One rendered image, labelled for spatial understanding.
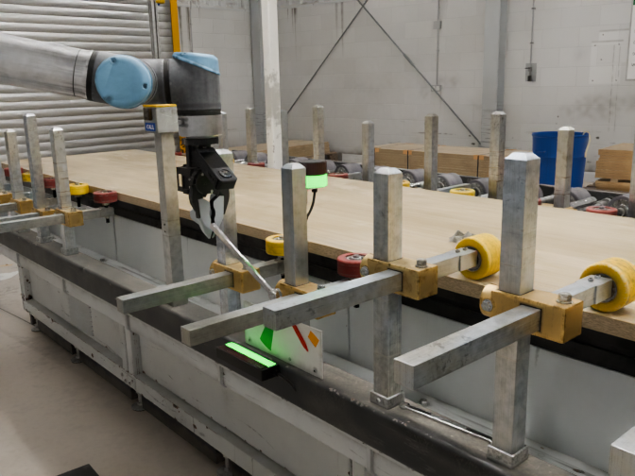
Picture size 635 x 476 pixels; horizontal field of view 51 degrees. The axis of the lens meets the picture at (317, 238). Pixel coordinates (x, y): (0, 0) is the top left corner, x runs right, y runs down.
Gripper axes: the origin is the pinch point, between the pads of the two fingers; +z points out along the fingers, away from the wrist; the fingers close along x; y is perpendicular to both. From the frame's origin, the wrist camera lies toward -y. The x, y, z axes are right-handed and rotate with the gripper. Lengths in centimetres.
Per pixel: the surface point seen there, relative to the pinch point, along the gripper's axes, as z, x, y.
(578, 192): 11, -157, 0
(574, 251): 6, -58, -51
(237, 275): 10.5, -5.6, -0.5
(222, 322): 10.2, 13.4, -23.6
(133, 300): 11.1, 18.2, 1.4
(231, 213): -2.1, -8.7, 5.2
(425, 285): 2, -7, -52
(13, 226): 12, 11, 101
